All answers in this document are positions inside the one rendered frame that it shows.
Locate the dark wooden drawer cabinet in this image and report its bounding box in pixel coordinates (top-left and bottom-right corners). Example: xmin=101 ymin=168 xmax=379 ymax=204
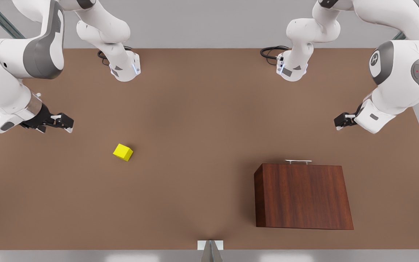
xmin=254 ymin=163 xmax=354 ymax=230

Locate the yellow cube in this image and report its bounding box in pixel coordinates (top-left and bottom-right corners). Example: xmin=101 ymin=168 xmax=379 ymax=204
xmin=113 ymin=143 xmax=134 ymax=162

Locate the black cable loop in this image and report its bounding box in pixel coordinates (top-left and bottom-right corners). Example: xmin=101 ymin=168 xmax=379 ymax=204
xmin=260 ymin=45 xmax=291 ymax=66
xmin=97 ymin=46 xmax=133 ymax=66

